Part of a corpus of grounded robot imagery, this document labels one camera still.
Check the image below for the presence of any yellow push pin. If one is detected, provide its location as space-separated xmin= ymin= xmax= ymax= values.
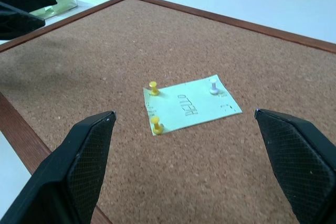
xmin=151 ymin=116 xmax=164 ymax=135
xmin=149 ymin=81 xmax=160 ymax=96

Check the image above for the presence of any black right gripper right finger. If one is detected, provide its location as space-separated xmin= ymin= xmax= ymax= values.
xmin=254 ymin=108 xmax=336 ymax=224

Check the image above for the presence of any white push pin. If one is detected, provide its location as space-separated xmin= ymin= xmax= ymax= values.
xmin=209 ymin=78 xmax=220 ymax=95

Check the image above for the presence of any green paper note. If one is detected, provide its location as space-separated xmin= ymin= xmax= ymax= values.
xmin=143 ymin=74 xmax=243 ymax=136

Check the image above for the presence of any cork board with wooden frame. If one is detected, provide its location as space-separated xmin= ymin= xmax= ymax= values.
xmin=0 ymin=0 xmax=336 ymax=224

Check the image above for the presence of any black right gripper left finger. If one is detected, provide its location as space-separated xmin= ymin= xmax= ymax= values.
xmin=0 ymin=110 xmax=117 ymax=224

